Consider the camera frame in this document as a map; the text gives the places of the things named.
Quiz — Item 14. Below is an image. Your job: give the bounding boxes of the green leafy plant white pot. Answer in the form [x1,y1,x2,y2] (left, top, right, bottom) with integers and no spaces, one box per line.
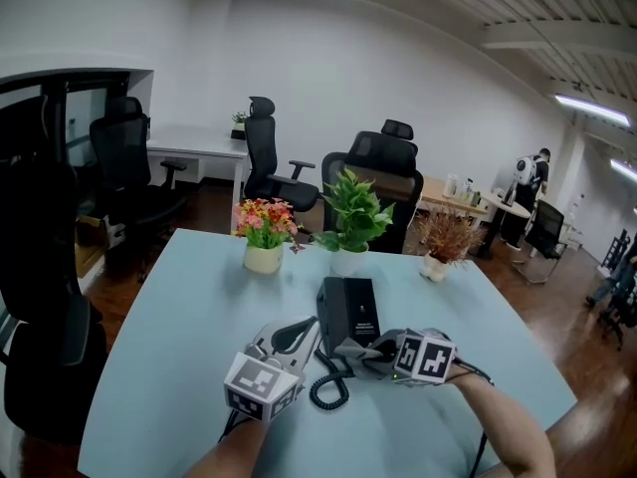
[310,167,397,278]

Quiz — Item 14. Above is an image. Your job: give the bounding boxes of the person's left forearm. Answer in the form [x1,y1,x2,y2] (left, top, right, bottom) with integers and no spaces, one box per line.
[182,417,273,478]

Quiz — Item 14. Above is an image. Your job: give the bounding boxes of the large black office chair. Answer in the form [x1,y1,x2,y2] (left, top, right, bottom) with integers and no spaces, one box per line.
[0,95,108,448]

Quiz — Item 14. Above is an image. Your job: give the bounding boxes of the round white table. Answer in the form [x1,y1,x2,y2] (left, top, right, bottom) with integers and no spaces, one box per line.
[476,190,533,261]

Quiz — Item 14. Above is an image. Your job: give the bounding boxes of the black visitor chair metal frame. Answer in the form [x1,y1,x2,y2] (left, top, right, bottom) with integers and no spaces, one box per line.
[511,198,569,285]

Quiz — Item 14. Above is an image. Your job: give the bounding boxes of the brown dried plant white pot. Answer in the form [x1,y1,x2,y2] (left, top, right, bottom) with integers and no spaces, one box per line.
[414,205,488,284]

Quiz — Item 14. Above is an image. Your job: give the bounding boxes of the long ceiling light strip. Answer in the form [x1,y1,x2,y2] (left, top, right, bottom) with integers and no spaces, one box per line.
[553,93,633,128]
[610,157,637,183]

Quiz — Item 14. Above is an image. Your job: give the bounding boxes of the cardboard box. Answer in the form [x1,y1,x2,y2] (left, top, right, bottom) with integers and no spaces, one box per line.
[74,213,109,269]

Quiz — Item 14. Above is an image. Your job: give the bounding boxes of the black desk phone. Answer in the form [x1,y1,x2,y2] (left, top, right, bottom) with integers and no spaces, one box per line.
[316,276,382,362]

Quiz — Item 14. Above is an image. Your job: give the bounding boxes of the black office chair with headrest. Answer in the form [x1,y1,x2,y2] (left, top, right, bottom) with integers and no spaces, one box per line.
[342,119,420,168]

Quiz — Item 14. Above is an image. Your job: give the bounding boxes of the person's right forearm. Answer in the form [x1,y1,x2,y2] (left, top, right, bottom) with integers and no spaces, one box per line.
[446,369,559,478]

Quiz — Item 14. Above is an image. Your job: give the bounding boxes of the wooden table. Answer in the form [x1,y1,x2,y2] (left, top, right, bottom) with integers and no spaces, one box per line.
[411,175,490,229]

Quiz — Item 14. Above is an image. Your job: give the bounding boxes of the red yellow flowers cream pot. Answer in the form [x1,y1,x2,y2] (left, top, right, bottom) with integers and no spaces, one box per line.
[231,197,306,275]

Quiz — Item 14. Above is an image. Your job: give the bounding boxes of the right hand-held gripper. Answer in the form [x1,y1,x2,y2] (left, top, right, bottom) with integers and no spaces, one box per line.
[367,330,458,386]

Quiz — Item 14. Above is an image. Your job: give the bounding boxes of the white office desk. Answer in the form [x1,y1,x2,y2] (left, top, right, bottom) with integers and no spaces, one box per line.
[145,125,251,234]

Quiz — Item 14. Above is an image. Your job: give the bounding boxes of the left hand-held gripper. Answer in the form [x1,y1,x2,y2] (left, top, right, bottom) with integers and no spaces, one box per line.
[222,315,322,423]

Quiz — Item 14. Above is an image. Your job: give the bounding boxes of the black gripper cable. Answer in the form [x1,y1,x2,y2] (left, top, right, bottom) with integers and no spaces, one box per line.
[449,358,496,478]
[217,408,243,443]

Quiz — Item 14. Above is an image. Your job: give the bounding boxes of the black coiled phone cord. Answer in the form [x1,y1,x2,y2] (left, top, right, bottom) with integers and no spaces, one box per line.
[309,347,357,410]

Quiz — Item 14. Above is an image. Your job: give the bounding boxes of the black swivel chair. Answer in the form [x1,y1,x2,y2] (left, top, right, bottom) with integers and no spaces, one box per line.
[598,275,637,352]

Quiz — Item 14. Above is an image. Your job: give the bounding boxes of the black mesh office chair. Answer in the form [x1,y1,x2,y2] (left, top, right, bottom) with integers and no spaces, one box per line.
[89,96,189,284]
[242,95,322,214]
[319,150,425,256]

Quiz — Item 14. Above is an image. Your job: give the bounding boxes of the light blue desk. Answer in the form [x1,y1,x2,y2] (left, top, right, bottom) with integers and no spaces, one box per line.
[77,226,579,478]

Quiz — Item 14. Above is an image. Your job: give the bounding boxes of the black framed glass partition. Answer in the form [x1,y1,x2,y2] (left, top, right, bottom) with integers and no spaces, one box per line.
[0,69,131,208]

